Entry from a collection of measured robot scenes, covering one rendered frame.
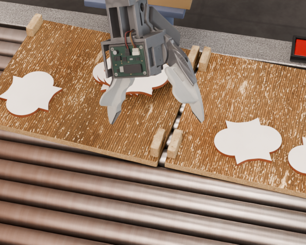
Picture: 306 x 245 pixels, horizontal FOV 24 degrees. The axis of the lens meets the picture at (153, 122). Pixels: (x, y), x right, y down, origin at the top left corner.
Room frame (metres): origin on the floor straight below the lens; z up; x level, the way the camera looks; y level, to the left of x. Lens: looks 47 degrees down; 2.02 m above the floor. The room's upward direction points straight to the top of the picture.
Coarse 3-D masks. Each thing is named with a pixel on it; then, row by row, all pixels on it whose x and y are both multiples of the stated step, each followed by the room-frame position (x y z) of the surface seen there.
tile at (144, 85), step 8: (104, 72) 1.12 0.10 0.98; (104, 80) 1.10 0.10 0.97; (136, 80) 1.10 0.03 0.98; (144, 80) 1.10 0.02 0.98; (152, 80) 1.10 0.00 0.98; (160, 80) 1.10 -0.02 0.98; (128, 88) 1.07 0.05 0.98; (136, 88) 1.07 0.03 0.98; (144, 88) 1.07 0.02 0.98; (152, 88) 1.08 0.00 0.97
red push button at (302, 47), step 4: (296, 40) 1.29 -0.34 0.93; (300, 40) 1.29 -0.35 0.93; (304, 40) 1.29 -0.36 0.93; (296, 44) 1.27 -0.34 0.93; (300, 44) 1.27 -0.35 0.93; (304, 44) 1.27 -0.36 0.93; (296, 48) 1.26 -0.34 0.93; (300, 48) 1.26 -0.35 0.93; (304, 48) 1.26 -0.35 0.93; (296, 52) 1.24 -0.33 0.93; (300, 52) 1.24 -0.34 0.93; (304, 52) 1.24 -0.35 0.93
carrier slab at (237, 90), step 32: (224, 64) 1.20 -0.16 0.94; (256, 64) 1.20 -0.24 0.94; (224, 96) 1.09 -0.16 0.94; (256, 96) 1.09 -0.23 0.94; (288, 96) 1.09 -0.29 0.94; (192, 128) 1.00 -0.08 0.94; (224, 128) 1.00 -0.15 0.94; (288, 128) 1.00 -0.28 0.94; (192, 160) 0.91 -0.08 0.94; (224, 160) 0.91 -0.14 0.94; (288, 192) 0.84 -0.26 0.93
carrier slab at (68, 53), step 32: (64, 32) 1.31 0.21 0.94; (96, 32) 1.31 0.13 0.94; (32, 64) 1.20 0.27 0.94; (64, 64) 1.20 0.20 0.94; (96, 64) 1.20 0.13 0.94; (64, 96) 1.09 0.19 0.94; (96, 96) 1.09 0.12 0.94; (128, 96) 1.09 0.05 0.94; (160, 96) 1.09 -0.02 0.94; (0, 128) 1.01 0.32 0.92; (32, 128) 1.00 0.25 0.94; (64, 128) 1.00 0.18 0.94; (96, 128) 1.00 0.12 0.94; (128, 128) 1.00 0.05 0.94
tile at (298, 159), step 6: (294, 150) 0.93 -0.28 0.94; (300, 150) 0.93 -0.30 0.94; (288, 156) 0.91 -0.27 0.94; (294, 156) 0.91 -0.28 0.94; (300, 156) 0.91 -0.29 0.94; (288, 162) 0.90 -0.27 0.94; (294, 162) 0.90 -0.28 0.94; (300, 162) 0.90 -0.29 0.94; (294, 168) 0.88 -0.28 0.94; (300, 168) 0.88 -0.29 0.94; (300, 174) 0.87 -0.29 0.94
